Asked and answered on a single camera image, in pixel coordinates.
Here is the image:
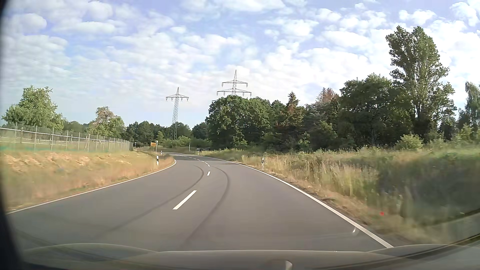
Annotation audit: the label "steel lattice pylon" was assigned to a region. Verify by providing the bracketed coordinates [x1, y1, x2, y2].
[216, 69, 252, 98]
[166, 87, 190, 141]

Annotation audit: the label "grey asphalt road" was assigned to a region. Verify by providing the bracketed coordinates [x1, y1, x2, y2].
[7, 153, 394, 253]

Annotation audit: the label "road markings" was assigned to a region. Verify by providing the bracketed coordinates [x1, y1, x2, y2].
[7, 154, 394, 249]

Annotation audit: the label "wood of dark trees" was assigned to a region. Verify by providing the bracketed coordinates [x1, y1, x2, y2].
[191, 25, 480, 152]

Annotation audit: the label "car's own bonnet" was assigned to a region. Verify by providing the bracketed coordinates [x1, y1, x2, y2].
[22, 243, 480, 270]

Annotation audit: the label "row of trees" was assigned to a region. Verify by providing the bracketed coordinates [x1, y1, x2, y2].
[1, 85, 196, 148]

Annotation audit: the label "tall grass verge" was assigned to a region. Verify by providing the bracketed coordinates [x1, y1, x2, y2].
[199, 144, 480, 246]

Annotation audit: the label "dry grass verge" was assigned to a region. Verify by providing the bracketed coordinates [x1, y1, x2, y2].
[0, 148, 175, 211]

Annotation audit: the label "wire mesh fence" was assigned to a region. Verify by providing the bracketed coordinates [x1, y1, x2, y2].
[0, 123, 134, 153]

